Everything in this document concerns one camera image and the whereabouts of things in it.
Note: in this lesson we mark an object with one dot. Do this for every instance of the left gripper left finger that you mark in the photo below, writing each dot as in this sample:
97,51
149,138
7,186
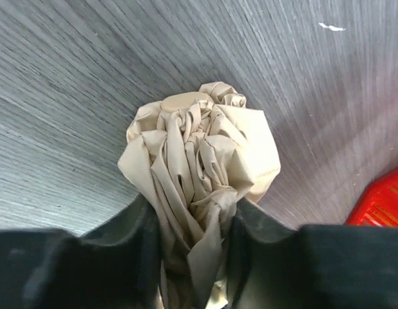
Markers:
116,265

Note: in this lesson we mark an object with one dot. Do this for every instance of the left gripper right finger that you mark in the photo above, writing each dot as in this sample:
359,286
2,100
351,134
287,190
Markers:
315,266

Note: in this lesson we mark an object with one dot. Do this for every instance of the beige folding umbrella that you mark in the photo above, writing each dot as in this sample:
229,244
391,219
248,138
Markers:
193,156

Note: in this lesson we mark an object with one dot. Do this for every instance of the red plastic basket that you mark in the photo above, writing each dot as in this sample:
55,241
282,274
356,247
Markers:
378,204

